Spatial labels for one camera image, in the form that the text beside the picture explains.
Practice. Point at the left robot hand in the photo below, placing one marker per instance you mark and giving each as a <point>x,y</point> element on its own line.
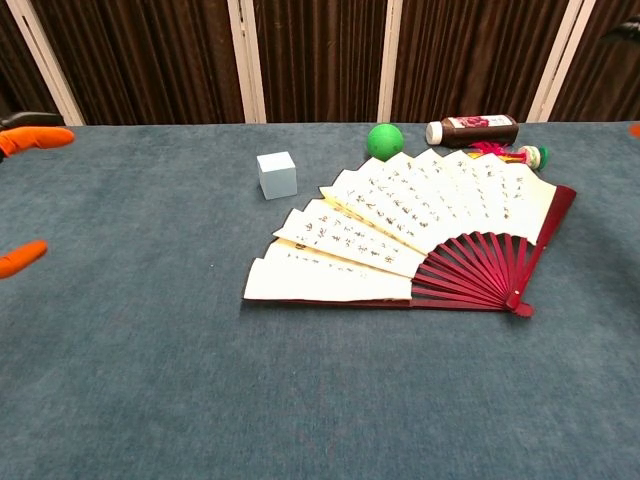
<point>35,137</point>

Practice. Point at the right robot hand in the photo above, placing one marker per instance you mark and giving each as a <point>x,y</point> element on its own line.
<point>635,131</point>

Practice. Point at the red ribbed paper folding fan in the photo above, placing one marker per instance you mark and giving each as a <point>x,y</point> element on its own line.
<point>400,225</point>

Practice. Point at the colourful feather shuttlecock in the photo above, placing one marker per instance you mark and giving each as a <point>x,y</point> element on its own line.
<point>532,156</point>

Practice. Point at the dark brown curtain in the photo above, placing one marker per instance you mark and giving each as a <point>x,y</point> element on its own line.
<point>150,60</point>

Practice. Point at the brown bottle with white cap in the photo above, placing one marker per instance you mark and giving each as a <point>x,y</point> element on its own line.
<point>475,130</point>

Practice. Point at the teal felt table cover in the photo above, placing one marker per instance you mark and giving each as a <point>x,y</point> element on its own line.
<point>150,350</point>

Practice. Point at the light blue cube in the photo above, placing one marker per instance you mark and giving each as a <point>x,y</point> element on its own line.
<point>277,175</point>

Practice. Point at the green ball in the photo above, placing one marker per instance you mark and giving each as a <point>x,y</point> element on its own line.
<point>385,142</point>

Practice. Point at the white screen frame post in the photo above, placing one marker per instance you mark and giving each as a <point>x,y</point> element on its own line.
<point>246,60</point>
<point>557,60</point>
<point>390,60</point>
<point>44,60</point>

